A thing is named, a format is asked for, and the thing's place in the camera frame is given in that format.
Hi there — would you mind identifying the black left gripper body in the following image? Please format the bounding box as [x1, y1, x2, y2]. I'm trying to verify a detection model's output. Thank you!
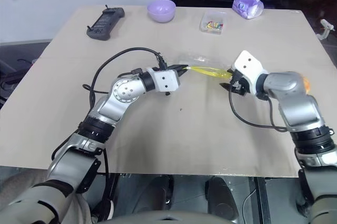
[168, 64, 183, 77]

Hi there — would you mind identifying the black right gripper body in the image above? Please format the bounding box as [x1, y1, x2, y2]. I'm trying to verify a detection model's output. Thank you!
[230, 68, 251, 96]

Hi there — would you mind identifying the clear plastic bag yellow zip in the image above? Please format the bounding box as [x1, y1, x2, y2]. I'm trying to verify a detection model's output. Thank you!
[176, 53, 234, 80]

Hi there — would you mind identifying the clear box with colourful pieces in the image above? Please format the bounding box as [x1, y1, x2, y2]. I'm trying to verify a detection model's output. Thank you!
[200, 11, 227, 34]

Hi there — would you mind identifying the purple plastic bowl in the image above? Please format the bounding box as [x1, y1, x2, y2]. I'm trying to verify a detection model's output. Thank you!
[146, 0, 176, 23]

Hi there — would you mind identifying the black handheld remote controller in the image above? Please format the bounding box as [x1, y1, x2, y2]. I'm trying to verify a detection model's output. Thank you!
[86, 4, 125, 41]

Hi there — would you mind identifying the dark rounded robot foot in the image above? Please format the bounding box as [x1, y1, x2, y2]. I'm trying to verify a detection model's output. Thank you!
[205, 176, 237, 219]
[143, 175, 174, 213]

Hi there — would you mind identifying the grey robot torso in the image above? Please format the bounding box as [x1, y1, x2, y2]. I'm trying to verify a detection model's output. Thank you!
[100, 209, 237, 224]

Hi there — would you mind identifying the dark equipment beside table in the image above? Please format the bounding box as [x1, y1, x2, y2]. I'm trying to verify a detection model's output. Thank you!
[0, 41, 52, 109]

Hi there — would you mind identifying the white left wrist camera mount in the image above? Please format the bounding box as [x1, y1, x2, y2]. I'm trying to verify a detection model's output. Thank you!
[146, 66, 182, 93]

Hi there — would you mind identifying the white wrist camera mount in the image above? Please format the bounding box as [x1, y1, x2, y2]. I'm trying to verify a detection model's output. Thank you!
[233, 50, 269, 95]
[146, 66, 182, 93]

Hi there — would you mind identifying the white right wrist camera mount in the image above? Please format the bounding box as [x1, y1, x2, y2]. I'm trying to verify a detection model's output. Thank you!
[233, 50, 269, 95]

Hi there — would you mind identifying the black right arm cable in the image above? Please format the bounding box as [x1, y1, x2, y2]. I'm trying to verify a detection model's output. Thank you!
[228, 88, 289, 132]

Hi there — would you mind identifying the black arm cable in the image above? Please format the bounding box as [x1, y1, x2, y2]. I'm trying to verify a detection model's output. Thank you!
[228, 88, 289, 132]
[82, 47, 167, 103]

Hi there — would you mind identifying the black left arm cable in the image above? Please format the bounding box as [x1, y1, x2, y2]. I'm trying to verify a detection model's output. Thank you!
[82, 47, 167, 103]

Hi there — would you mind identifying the thin white cable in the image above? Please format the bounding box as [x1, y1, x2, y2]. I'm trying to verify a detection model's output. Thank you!
[242, 189, 258, 219]

